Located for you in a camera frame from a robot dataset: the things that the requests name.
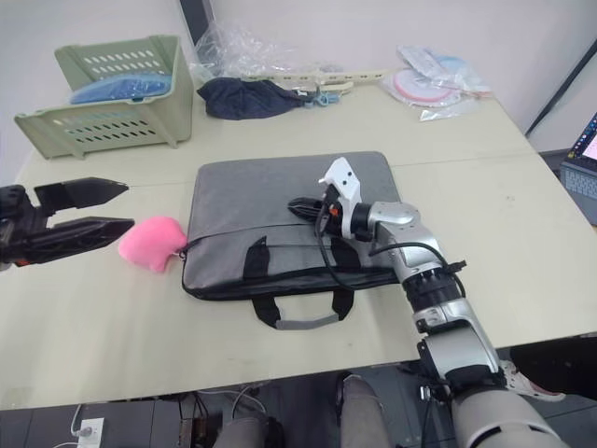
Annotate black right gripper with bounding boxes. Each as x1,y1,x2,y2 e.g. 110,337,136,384
286,183,347,240

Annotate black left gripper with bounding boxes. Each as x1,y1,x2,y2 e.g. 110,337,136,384
0,176,137,269

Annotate grey laptop bag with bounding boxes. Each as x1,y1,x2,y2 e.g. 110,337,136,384
180,149,408,331

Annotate clear crumpled plastic bag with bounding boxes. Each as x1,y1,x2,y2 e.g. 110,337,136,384
189,24,300,81

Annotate open laptop with blue keyboard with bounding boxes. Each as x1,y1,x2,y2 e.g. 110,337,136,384
558,110,597,226

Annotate pink plush charm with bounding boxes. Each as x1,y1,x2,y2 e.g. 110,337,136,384
117,215,189,274

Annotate light blue plastic clip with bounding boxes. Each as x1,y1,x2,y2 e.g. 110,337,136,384
304,91,340,109

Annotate dark blue cloth pouch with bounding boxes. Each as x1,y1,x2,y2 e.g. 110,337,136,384
196,77,305,122

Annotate blue item in plastic wrap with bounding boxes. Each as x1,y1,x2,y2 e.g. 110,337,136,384
69,74,173,105

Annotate cream plastic hanger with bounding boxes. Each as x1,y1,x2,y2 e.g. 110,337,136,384
241,63,398,93

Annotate green plastic basket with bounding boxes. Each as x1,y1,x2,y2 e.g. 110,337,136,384
13,34,196,162

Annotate bagged pink round pads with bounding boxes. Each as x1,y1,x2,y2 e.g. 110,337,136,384
381,44,495,123

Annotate grey rounded leg cover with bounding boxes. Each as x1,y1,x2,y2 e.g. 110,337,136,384
212,413,277,448
339,372,392,448

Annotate white power strip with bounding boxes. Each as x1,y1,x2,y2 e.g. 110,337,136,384
69,404,106,445

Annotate white sneaker with red sole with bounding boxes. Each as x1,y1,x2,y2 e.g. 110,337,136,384
507,357,567,403

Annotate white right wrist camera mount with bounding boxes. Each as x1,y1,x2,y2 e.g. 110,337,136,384
316,157,363,240

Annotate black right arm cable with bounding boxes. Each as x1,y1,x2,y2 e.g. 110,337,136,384
314,201,468,287

